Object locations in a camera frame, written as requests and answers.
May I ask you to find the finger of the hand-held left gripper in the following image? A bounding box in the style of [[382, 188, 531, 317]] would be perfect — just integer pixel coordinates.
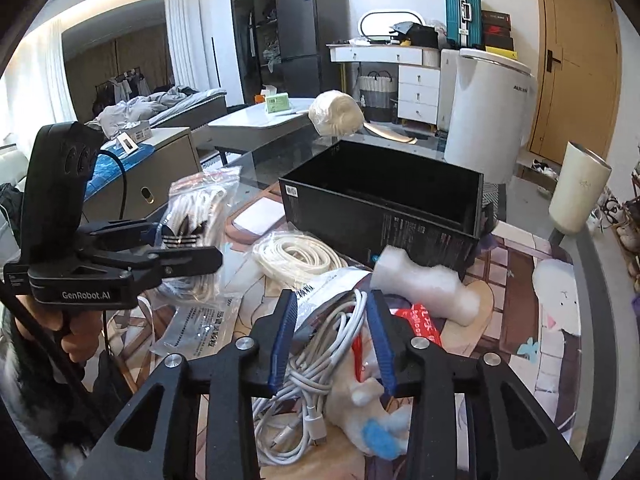
[[101, 246, 225, 287], [76, 218, 169, 257]]

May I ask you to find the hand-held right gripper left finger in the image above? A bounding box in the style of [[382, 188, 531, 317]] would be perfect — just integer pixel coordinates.
[[75, 287, 301, 480]]

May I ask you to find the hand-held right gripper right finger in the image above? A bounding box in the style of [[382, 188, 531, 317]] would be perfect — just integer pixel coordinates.
[[366, 290, 592, 480]]

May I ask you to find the white charging cable bundle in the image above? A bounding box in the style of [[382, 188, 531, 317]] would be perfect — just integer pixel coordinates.
[[251, 287, 372, 467]]

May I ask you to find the red and white plastic bag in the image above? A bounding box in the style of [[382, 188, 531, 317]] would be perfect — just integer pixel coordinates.
[[389, 304, 444, 347]]

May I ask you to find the bag of white laces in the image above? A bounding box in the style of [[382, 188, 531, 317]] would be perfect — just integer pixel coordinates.
[[159, 167, 242, 307]]

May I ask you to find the white plush toy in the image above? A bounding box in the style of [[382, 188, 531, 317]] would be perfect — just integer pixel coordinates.
[[326, 374, 417, 459]]

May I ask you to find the white printed document packet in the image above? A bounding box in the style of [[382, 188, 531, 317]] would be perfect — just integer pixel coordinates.
[[151, 294, 242, 362]]

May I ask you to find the white labelled plastic packet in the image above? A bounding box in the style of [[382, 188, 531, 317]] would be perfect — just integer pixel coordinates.
[[294, 267, 374, 332]]

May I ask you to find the white foam piece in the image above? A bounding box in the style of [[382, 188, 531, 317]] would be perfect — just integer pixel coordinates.
[[372, 246, 482, 324]]

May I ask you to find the black cardboard box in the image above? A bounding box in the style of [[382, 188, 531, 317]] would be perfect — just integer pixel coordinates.
[[277, 140, 485, 282]]

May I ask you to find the person's left hand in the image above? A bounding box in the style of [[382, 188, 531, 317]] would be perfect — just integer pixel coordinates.
[[14, 295, 109, 363]]

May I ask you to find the grey cabinet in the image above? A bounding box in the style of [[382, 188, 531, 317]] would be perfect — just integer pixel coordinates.
[[81, 127, 204, 222]]

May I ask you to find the blue packet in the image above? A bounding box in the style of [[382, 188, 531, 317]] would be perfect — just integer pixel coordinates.
[[84, 142, 157, 197]]

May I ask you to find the small white box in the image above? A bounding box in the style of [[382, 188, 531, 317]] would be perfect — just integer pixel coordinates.
[[114, 127, 154, 154]]

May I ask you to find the clothes rack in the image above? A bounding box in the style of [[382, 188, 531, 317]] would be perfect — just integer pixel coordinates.
[[91, 67, 152, 112]]

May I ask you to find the bed with grey bedding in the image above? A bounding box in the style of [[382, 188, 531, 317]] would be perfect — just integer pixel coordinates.
[[86, 85, 229, 134]]

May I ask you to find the printed cartoon desk mat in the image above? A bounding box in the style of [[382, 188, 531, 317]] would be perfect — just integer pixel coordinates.
[[104, 180, 593, 480]]

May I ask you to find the white coffee table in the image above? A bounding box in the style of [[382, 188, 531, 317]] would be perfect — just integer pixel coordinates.
[[206, 101, 322, 155]]

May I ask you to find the green tissue box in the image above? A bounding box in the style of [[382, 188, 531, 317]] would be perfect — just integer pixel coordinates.
[[263, 93, 291, 115]]

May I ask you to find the white curtain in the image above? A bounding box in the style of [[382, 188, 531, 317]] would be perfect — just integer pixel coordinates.
[[164, 0, 224, 92]]

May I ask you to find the bag of white yarn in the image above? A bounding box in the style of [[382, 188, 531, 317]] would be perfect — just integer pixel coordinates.
[[308, 90, 365, 137]]

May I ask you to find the dark glass wardrobe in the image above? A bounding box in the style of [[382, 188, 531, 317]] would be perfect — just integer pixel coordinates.
[[228, 0, 307, 107]]

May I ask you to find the pair of shoes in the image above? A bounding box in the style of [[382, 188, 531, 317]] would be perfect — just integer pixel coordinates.
[[529, 158, 562, 179]]

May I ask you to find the white electric kettle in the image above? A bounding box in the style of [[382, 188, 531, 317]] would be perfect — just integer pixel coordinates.
[[440, 47, 539, 187]]

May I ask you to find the cream tumbler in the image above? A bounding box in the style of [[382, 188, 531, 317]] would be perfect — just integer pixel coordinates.
[[548, 141, 613, 235]]

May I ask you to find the woven laundry basket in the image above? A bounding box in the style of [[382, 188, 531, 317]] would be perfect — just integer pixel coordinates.
[[357, 72, 399, 111]]

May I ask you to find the black refrigerator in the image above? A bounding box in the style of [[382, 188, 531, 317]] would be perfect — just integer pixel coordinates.
[[275, 0, 351, 102]]

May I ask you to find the white vanity desk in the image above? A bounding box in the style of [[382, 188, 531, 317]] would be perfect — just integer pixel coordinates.
[[327, 42, 444, 124]]

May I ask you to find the shoe rack with shoes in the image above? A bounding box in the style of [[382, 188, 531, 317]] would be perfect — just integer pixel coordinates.
[[599, 159, 640, 282]]

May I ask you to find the black bag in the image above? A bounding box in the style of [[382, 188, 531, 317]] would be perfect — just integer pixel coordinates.
[[391, 22, 441, 49]]

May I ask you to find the oval white mirror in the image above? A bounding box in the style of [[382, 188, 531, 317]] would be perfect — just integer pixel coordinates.
[[358, 8, 426, 44]]

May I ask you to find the stack of shoe boxes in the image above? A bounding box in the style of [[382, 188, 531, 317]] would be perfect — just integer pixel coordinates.
[[481, 10, 516, 59]]

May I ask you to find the teal suitcase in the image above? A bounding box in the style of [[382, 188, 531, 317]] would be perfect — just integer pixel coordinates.
[[444, 0, 484, 51]]

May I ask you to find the wooden door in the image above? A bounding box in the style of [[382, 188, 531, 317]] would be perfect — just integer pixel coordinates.
[[529, 0, 622, 162]]

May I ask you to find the black cable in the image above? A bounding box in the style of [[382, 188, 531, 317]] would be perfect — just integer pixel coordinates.
[[97, 148, 127, 224]]

